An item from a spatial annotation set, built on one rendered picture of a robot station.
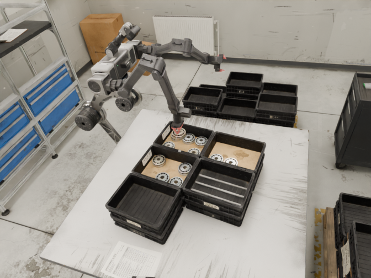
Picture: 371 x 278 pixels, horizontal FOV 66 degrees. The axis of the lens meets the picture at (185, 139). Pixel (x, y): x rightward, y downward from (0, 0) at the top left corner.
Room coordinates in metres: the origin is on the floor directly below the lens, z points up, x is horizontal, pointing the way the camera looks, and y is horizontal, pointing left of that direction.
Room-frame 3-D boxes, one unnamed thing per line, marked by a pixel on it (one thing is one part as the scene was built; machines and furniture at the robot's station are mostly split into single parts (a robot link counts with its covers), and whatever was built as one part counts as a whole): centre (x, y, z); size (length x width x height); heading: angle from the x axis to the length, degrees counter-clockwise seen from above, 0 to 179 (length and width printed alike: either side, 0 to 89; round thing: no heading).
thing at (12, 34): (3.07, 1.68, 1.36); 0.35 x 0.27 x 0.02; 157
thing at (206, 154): (1.41, -0.33, 0.87); 0.40 x 0.30 x 0.11; 59
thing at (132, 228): (1.10, 0.32, 0.76); 0.40 x 0.30 x 0.12; 59
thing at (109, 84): (1.63, 0.43, 1.45); 0.09 x 0.08 x 0.12; 157
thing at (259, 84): (2.85, -0.78, 0.37); 0.40 x 0.30 x 0.45; 67
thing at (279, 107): (2.33, -0.99, 0.37); 0.40 x 0.30 x 0.45; 67
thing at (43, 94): (2.96, 1.48, 0.60); 0.72 x 0.03 x 0.56; 157
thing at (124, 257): (0.79, 0.43, 0.70); 0.33 x 0.23 x 0.01; 67
